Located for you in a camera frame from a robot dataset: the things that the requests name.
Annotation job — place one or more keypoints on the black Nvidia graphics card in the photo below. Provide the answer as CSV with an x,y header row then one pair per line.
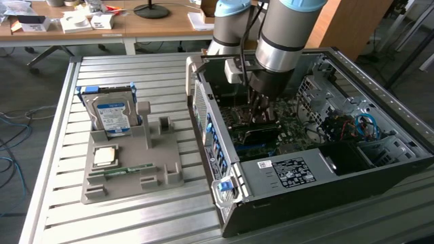
x,y
260,137

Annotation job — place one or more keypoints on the black open PC case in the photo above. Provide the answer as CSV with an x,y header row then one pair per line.
x,y
305,211

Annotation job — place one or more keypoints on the grey printed parts rack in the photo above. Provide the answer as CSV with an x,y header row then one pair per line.
x,y
135,162

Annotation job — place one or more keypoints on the grey power supply unit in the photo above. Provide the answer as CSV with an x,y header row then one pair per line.
x,y
264,183

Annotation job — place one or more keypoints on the green motherboard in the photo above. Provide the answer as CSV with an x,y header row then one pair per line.
x,y
298,132

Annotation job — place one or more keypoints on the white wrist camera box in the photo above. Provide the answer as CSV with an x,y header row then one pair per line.
x,y
234,71

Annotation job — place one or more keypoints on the green RAM stick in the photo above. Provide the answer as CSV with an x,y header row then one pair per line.
x,y
126,169

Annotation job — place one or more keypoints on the grey metal disk bay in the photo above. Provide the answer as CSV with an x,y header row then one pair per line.
x,y
390,150

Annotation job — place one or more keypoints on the beige tape roll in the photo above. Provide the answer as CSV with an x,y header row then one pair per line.
x,y
67,3

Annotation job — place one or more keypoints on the white tape roll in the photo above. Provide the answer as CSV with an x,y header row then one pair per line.
x,y
84,23

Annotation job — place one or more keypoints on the black plastic air duct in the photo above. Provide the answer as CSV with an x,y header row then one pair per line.
x,y
346,157

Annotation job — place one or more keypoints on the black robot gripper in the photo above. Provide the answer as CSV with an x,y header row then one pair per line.
x,y
268,84

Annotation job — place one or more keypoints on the white box with black lid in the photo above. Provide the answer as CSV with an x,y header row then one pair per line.
x,y
33,26

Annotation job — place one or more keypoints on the white flat cardboard box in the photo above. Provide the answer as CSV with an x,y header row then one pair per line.
x,y
72,30

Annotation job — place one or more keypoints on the brown wooden cabinet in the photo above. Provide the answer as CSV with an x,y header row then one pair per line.
x,y
346,25

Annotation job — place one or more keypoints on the wooden desk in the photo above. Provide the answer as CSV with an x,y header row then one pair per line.
x,y
152,25

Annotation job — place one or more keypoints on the white paper stack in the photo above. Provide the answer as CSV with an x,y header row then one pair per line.
x,y
198,24

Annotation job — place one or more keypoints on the clear plastic bag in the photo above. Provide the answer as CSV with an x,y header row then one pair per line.
x,y
95,6

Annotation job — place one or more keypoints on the blue expansion slot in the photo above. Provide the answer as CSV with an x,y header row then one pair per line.
x,y
252,148

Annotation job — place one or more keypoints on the small white labelled box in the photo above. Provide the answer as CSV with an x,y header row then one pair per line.
x,y
102,23

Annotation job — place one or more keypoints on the grey cup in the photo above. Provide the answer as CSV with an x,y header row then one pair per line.
x,y
55,3

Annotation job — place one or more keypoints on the hard disk in blue caddy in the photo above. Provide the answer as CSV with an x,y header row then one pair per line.
x,y
111,114

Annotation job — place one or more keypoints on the blue case latch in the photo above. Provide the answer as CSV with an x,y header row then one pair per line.
x,y
224,186

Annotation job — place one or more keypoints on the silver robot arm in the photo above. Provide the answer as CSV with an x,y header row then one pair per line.
x,y
287,25

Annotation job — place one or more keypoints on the silver CPU chip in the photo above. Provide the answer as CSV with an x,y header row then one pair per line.
x,y
104,156

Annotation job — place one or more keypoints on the black round lamp base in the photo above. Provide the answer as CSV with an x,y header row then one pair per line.
x,y
151,12

